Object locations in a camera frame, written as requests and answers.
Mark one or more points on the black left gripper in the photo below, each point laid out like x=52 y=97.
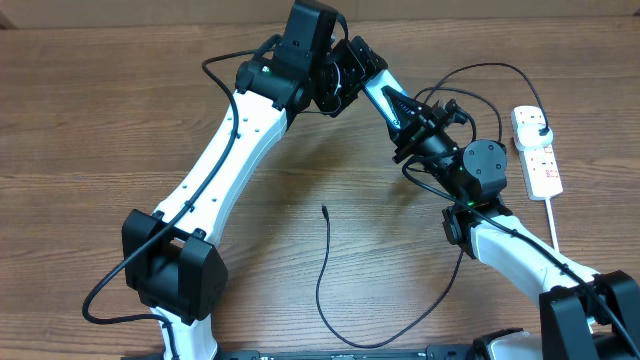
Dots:
x=360 y=63

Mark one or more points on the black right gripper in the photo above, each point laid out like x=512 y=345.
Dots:
x=408 y=120

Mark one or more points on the blue screen smartphone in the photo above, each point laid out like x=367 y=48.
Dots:
x=373 y=89

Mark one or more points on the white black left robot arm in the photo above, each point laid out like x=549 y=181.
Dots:
x=171 y=256

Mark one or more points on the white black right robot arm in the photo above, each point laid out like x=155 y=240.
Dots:
x=583 y=314

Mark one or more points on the white power strip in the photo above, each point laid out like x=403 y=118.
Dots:
x=540 y=168

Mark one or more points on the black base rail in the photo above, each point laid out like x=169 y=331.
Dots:
x=431 y=352

